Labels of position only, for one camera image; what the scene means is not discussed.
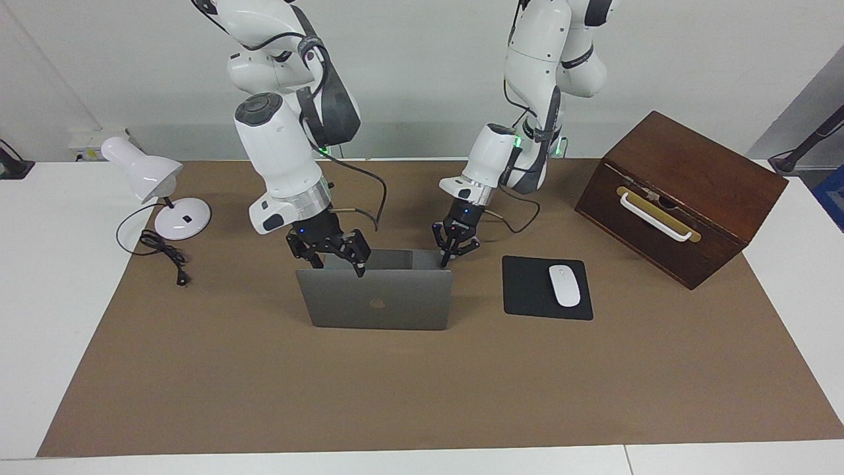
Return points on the dark brown wooden box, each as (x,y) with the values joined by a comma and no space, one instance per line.
(712,178)

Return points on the white computer mouse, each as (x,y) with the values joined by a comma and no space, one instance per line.
(564,286)

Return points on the black stand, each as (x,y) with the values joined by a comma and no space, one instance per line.
(808,145)

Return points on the white desk lamp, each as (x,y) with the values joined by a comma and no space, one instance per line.
(142,168)

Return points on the white power strip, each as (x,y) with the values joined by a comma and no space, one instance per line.
(89,142)

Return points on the blue crate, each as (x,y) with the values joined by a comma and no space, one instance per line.
(832,198)

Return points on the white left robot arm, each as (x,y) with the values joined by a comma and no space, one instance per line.
(537,59)

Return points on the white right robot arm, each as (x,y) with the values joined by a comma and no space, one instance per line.
(280,152)

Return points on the black clamp mount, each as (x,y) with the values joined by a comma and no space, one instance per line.
(13,168)

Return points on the brown table mat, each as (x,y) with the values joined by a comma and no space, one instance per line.
(422,382)

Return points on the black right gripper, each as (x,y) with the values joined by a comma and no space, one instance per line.
(316,231)

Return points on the silver laptop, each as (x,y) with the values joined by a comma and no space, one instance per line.
(379,303)

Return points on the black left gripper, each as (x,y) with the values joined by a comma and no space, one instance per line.
(465,218)

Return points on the black mouse pad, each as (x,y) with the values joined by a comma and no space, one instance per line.
(527,290)

